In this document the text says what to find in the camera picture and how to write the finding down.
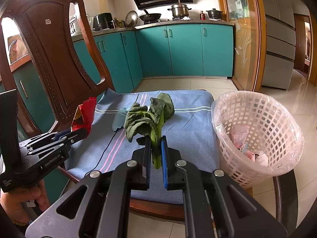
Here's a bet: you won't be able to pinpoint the green leafy vegetable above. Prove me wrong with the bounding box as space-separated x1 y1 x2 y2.
124 92 175 169

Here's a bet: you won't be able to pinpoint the black wok pan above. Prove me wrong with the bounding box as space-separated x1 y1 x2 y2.
139 9 161 24

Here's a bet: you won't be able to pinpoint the red snack wrapper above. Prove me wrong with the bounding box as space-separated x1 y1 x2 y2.
71 97 97 138

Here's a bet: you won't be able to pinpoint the teal kitchen cabinets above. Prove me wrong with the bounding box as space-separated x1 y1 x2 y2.
0 22 235 204

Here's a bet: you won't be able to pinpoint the person's left hand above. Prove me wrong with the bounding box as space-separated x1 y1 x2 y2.
1 180 50 224

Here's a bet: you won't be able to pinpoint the red canister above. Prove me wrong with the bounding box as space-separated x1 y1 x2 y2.
199 10 206 20

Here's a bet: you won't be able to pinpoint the steel pot lid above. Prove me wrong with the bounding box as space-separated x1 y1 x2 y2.
125 10 139 27

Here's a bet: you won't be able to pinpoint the dark casserole pot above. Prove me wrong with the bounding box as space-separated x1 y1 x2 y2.
206 8 222 20

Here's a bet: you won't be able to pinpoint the pink paper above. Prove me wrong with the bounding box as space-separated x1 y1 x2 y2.
229 125 249 149

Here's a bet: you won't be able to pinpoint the wooden glass sliding door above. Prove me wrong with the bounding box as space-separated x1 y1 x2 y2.
218 0 266 92

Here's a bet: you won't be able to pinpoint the teal scrap on cloth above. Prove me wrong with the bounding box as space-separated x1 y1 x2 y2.
112 107 129 132

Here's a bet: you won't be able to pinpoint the white plastic bag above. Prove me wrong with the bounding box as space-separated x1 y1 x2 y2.
255 151 269 167

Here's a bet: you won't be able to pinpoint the black air fryer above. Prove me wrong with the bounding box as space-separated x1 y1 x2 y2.
93 12 115 31

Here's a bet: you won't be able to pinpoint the stainless steel stock pot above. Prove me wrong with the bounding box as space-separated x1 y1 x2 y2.
168 0 191 19

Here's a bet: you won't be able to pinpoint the pink translucent plastic bag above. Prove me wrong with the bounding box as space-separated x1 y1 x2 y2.
241 143 255 162

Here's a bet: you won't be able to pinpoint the silver refrigerator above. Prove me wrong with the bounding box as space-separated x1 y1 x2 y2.
262 0 296 90

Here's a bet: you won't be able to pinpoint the carved dark wooden chair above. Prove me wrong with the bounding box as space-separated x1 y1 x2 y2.
0 0 187 223

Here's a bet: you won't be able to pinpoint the white plastic waste basket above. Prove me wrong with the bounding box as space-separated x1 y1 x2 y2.
212 91 304 189

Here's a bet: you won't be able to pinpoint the blue striped cloth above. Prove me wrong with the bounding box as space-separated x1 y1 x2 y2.
64 87 221 205

